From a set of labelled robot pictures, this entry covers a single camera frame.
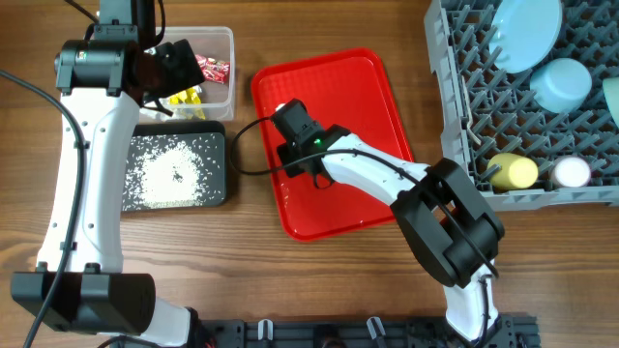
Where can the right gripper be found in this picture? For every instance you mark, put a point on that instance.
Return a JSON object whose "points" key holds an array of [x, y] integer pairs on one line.
{"points": [[285, 154]]}

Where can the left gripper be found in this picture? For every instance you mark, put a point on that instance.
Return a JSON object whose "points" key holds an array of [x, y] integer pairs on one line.
{"points": [[183, 67]]}

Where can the yellow snack wrapper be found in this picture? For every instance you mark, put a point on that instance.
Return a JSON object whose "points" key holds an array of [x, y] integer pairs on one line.
{"points": [[187, 104]]}

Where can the red foil snack wrapper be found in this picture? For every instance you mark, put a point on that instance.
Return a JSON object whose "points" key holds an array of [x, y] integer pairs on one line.
{"points": [[213, 69]]}

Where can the light blue plate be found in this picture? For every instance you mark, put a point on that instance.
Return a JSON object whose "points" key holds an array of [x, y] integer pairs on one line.
{"points": [[526, 31]]}

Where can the mint green bowl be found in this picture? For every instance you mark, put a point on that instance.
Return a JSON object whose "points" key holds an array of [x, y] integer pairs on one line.
{"points": [[561, 86]]}

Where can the white plastic fork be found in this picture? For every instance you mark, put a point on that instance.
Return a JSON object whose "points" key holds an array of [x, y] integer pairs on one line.
{"points": [[469, 115]]}

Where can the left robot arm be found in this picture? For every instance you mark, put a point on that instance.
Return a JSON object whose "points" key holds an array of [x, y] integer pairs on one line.
{"points": [[79, 284]]}

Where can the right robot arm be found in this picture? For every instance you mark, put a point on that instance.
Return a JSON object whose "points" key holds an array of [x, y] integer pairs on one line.
{"points": [[448, 225]]}

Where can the clear plastic waste bin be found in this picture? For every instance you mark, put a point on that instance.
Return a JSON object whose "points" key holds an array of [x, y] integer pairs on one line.
{"points": [[211, 100]]}

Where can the grey dishwasher rack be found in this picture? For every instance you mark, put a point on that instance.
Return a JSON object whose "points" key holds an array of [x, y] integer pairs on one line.
{"points": [[505, 115]]}

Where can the red serving tray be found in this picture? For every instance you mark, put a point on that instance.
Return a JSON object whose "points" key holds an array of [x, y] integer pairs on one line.
{"points": [[348, 88]]}

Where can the black tray with rice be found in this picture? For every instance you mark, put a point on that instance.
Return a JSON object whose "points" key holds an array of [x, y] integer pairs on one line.
{"points": [[176, 165]]}

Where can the yellow cup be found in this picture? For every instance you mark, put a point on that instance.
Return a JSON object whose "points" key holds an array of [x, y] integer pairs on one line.
{"points": [[516, 172]]}

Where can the white pink cup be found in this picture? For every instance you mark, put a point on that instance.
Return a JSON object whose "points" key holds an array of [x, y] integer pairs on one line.
{"points": [[570, 172]]}

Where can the pale green cup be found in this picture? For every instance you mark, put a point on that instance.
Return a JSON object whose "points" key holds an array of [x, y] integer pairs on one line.
{"points": [[611, 95]]}

